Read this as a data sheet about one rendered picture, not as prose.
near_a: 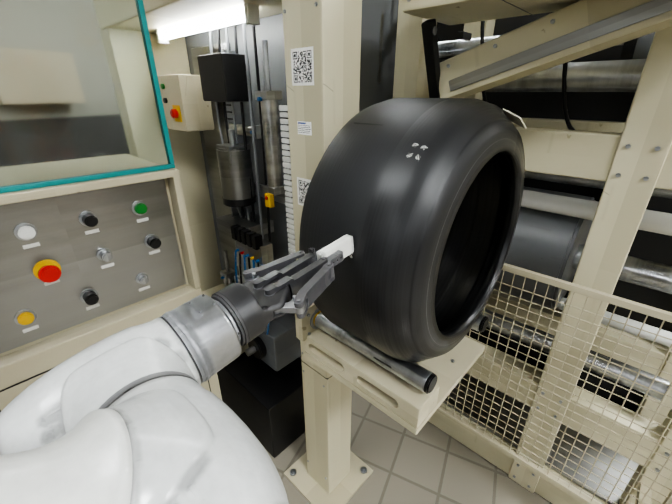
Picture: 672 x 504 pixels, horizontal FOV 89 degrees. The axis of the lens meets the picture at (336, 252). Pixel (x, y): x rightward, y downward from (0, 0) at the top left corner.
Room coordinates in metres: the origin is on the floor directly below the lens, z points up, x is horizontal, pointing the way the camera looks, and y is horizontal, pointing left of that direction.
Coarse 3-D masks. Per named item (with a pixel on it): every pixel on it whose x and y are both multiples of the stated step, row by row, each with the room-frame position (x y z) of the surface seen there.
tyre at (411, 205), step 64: (384, 128) 0.63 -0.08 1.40; (448, 128) 0.57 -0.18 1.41; (512, 128) 0.68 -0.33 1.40; (320, 192) 0.60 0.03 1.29; (384, 192) 0.52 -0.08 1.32; (448, 192) 0.51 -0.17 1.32; (512, 192) 0.78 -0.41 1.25; (384, 256) 0.48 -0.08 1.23; (448, 256) 0.91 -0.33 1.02; (384, 320) 0.48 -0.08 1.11; (448, 320) 0.74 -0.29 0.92
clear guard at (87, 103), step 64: (0, 0) 0.77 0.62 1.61; (64, 0) 0.84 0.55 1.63; (128, 0) 0.93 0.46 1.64; (0, 64) 0.75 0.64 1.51; (64, 64) 0.82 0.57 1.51; (128, 64) 0.91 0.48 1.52; (0, 128) 0.72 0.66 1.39; (64, 128) 0.79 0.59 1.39; (128, 128) 0.89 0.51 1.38; (0, 192) 0.69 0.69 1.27
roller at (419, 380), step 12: (324, 324) 0.73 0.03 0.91; (336, 336) 0.70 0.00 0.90; (348, 336) 0.68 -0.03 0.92; (360, 348) 0.64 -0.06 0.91; (372, 348) 0.63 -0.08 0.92; (372, 360) 0.62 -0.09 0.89; (384, 360) 0.60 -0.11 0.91; (396, 360) 0.59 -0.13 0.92; (396, 372) 0.57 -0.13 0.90; (408, 372) 0.56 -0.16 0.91; (420, 372) 0.55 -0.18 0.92; (432, 372) 0.56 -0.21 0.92; (420, 384) 0.53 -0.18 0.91; (432, 384) 0.54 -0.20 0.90
